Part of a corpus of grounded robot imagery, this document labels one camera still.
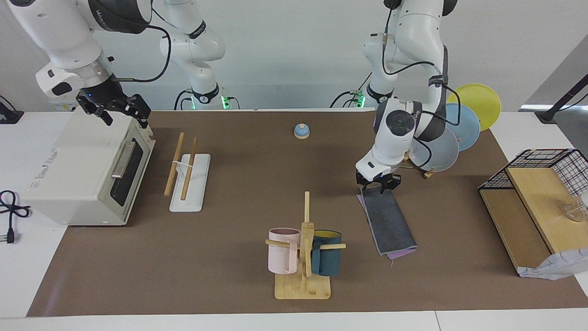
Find pink mug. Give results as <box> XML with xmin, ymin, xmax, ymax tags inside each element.
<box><xmin>268</xmin><ymin>228</ymin><xmax>301</xmax><ymax>274</ymax></box>

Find black power cable with plug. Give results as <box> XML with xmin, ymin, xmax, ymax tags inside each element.
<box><xmin>0</xmin><ymin>190</ymin><xmax>32</xmax><ymax>244</ymax></box>

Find clear glass vessel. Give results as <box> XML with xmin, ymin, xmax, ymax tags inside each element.
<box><xmin>563</xmin><ymin>193</ymin><xmax>588</xmax><ymax>222</ymax></box>

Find light blue plate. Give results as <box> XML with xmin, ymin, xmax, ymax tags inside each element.
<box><xmin>443</xmin><ymin>103</ymin><xmax>481</xmax><ymax>151</ymax></box>

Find purple and grey towel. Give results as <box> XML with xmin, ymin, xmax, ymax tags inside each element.
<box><xmin>357</xmin><ymin>185</ymin><xmax>418</xmax><ymax>266</ymax></box>

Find white towel rack wooden rods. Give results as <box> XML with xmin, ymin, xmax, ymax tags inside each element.
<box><xmin>164</xmin><ymin>132</ymin><xmax>211</xmax><ymax>213</ymax></box>

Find beige toaster oven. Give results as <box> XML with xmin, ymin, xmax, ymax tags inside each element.
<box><xmin>21</xmin><ymin>110</ymin><xmax>156</xmax><ymax>227</ymax></box>

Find white blue patterned cloth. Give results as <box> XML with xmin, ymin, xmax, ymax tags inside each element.
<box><xmin>518</xmin><ymin>248</ymin><xmax>588</xmax><ymax>281</ymax></box>

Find black stand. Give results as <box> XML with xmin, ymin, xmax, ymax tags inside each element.
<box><xmin>535</xmin><ymin>74</ymin><xmax>588</xmax><ymax>124</ymax></box>
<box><xmin>0</xmin><ymin>96</ymin><xmax>24</xmax><ymax>125</ymax></box>

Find wooden plate rack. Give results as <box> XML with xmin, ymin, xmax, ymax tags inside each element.
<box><xmin>400</xmin><ymin>152</ymin><xmax>437</xmax><ymax>179</ymax></box>

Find wooden mug tree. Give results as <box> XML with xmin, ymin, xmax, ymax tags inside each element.
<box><xmin>265</xmin><ymin>191</ymin><xmax>346</xmax><ymax>300</ymax></box>

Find black wire basket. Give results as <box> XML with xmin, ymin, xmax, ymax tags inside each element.
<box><xmin>478</xmin><ymin>148</ymin><xmax>588</xmax><ymax>197</ymax></box>

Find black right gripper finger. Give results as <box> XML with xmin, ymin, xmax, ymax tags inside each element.
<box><xmin>120</xmin><ymin>94</ymin><xmax>152</xmax><ymax>129</ymax></box>
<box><xmin>92</xmin><ymin>107</ymin><xmax>113</xmax><ymax>126</ymax></box>

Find brown table mat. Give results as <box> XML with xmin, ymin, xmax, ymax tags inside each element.
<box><xmin>27</xmin><ymin>110</ymin><xmax>588</xmax><ymax>318</ymax></box>

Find yellow plate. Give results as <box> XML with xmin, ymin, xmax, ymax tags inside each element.
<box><xmin>447</xmin><ymin>84</ymin><xmax>501</xmax><ymax>131</ymax></box>

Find dark teal mug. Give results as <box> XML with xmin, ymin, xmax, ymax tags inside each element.
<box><xmin>311</xmin><ymin>230</ymin><xmax>342</xmax><ymax>276</ymax></box>

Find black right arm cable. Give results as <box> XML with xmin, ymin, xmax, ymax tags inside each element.
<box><xmin>113</xmin><ymin>7</ymin><xmax>173</xmax><ymax>83</ymax></box>

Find grey plate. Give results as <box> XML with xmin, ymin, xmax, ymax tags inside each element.
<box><xmin>409</xmin><ymin>126</ymin><xmax>460</xmax><ymax>172</ymax></box>

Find wooden shelf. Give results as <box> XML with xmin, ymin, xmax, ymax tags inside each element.
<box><xmin>479</xmin><ymin>166</ymin><xmax>588</xmax><ymax>276</ymax></box>

